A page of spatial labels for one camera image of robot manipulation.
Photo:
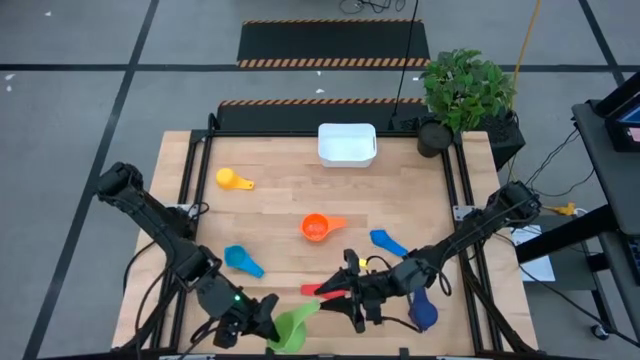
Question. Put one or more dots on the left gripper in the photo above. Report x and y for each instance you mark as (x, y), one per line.
(250, 317)

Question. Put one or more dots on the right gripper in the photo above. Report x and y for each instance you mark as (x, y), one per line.
(372, 287)

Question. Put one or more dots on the red measuring cup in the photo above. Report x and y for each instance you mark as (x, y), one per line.
(307, 289)

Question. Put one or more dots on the green measuring cup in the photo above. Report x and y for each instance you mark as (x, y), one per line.
(290, 330)

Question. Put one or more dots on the light blue measuring cup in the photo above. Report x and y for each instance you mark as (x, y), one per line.
(237, 257)

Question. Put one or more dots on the small blue measuring cup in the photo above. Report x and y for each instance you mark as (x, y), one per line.
(385, 240)

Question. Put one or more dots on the orange measuring cup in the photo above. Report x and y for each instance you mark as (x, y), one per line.
(315, 227)

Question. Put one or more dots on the dark purple-blue measuring cup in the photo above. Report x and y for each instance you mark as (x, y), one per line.
(424, 312)

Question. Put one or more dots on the yellow measuring cup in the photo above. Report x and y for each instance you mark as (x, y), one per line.
(227, 178)

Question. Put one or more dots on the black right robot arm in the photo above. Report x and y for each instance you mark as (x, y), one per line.
(475, 225)

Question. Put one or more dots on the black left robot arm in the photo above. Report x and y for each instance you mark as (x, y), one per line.
(150, 215)

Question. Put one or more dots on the white plastic basket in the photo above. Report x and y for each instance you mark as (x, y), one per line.
(347, 145)

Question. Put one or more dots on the black plant pot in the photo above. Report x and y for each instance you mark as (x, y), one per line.
(434, 139)

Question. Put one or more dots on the short striped black floor mat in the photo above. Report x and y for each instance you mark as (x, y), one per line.
(310, 116)

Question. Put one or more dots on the white paper sheet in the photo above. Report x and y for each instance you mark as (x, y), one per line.
(542, 267)

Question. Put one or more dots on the yellow power plug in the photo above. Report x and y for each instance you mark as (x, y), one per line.
(565, 209)

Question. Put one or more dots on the green leafy plant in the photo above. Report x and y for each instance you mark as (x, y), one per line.
(465, 85)

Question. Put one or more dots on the long striped black floor mat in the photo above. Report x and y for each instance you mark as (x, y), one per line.
(330, 42)

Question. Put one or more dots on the black caster wheel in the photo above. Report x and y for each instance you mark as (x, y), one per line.
(598, 331)

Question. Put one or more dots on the black side desk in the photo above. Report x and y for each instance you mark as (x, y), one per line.
(610, 175)

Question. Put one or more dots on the laptop computer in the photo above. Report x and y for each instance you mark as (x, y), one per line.
(625, 120)

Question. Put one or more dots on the black table frame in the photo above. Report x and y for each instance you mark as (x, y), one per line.
(452, 165)

